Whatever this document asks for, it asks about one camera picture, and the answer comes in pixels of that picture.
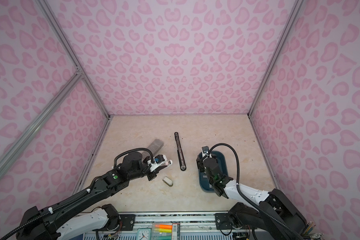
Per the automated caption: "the black long stapler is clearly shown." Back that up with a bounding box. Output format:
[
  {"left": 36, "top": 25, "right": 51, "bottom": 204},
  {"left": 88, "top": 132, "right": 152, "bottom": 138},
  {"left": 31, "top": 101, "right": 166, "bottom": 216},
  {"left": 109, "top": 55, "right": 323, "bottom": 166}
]
[{"left": 174, "top": 132, "right": 187, "bottom": 171}]

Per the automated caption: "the pink mini stapler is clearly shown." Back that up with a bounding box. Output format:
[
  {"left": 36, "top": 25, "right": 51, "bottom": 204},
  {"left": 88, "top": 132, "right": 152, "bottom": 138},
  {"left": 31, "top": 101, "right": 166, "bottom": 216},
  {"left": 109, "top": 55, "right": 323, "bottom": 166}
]
[{"left": 165, "top": 160, "right": 173, "bottom": 166}]

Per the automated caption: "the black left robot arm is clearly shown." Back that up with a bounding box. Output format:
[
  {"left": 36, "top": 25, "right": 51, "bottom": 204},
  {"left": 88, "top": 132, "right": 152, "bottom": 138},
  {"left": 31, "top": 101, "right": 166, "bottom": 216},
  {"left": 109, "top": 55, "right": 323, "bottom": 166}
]
[{"left": 2, "top": 148, "right": 173, "bottom": 240}]

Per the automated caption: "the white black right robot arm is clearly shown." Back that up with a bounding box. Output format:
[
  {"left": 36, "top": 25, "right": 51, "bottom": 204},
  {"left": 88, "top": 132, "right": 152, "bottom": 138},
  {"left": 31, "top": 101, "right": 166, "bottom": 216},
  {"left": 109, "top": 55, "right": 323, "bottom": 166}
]
[{"left": 197, "top": 146, "right": 307, "bottom": 240}]

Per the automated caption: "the white mini stapler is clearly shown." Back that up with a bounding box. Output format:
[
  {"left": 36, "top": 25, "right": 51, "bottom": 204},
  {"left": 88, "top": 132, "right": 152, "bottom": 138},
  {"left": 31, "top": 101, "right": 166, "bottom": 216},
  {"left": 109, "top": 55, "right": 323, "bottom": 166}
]
[{"left": 163, "top": 177, "right": 174, "bottom": 187}]

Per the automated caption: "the teal plastic tray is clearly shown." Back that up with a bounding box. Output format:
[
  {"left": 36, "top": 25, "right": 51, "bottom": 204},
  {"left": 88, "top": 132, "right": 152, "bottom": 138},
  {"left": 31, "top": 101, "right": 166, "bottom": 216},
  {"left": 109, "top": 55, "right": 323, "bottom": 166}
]
[{"left": 198, "top": 151, "right": 228, "bottom": 193}]

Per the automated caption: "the grey stone block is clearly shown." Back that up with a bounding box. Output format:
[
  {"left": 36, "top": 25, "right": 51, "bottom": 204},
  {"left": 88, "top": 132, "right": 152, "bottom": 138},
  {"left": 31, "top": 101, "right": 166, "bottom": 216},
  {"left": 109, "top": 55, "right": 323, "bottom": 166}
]
[{"left": 142, "top": 139, "right": 164, "bottom": 160}]

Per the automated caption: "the highlighter pen set box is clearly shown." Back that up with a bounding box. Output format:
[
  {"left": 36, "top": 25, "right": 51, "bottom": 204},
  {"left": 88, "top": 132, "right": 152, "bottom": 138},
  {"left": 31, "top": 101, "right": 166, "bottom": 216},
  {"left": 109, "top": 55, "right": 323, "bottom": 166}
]
[{"left": 151, "top": 223, "right": 181, "bottom": 240}]

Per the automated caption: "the teal alarm clock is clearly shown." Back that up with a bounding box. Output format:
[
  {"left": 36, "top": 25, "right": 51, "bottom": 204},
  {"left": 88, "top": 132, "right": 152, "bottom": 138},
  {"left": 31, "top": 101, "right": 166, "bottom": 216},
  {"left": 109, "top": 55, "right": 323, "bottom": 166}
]
[{"left": 136, "top": 228, "right": 152, "bottom": 240}]

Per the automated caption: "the pencil holder with pencils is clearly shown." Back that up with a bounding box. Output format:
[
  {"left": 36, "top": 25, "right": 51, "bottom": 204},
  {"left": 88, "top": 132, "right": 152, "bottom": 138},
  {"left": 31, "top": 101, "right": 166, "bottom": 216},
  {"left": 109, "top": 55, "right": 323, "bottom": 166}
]
[{"left": 301, "top": 221, "right": 324, "bottom": 240}]

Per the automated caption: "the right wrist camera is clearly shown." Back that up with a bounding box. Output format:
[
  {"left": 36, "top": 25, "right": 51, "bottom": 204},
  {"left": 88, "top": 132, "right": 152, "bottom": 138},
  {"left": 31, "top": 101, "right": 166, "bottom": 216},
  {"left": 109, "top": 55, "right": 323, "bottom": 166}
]
[{"left": 202, "top": 146, "right": 210, "bottom": 155}]

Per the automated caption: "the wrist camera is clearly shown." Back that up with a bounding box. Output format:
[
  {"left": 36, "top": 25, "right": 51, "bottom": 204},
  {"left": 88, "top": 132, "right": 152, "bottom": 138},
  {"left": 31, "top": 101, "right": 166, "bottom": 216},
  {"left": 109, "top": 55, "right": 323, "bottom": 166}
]
[
  {"left": 202, "top": 146, "right": 210, "bottom": 155},
  {"left": 150, "top": 155, "right": 169, "bottom": 172}
]

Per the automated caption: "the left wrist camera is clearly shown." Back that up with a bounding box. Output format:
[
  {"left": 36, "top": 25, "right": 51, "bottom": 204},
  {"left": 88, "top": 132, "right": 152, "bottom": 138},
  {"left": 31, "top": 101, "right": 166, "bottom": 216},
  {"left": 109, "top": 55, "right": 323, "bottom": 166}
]
[{"left": 150, "top": 155, "right": 169, "bottom": 172}]

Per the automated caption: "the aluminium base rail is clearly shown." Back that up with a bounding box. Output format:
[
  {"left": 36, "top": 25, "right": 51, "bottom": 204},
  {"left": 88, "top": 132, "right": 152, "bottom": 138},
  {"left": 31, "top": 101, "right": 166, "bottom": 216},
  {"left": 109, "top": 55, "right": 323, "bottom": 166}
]
[{"left": 83, "top": 211, "right": 299, "bottom": 240}]

